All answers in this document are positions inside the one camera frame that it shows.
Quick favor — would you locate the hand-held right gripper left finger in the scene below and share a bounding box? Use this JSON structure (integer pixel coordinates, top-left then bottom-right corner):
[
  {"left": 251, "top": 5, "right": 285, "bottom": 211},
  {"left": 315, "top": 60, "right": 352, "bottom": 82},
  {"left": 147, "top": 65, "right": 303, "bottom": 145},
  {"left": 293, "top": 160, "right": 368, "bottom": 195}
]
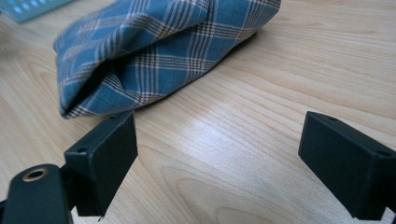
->
[{"left": 64, "top": 110, "right": 139, "bottom": 217}]

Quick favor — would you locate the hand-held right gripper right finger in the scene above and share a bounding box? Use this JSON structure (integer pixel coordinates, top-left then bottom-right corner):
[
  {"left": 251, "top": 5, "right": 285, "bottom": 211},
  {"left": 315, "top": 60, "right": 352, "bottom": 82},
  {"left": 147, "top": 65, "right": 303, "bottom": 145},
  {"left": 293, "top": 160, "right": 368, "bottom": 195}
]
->
[{"left": 298, "top": 110, "right": 396, "bottom": 221}]

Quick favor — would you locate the blue plaid shirt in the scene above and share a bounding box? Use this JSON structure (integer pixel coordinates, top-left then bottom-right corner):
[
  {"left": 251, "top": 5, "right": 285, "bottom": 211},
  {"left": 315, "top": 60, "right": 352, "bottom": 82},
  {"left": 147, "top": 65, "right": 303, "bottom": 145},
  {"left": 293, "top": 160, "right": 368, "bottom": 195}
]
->
[{"left": 52, "top": 0, "right": 282, "bottom": 119}]

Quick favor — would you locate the light blue plastic basket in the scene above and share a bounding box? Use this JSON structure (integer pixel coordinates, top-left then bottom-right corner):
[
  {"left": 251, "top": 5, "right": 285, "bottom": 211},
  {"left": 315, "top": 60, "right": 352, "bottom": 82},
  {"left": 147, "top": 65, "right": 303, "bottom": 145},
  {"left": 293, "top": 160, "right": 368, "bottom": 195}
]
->
[{"left": 0, "top": 0, "right": 76, "bottom": 24}]

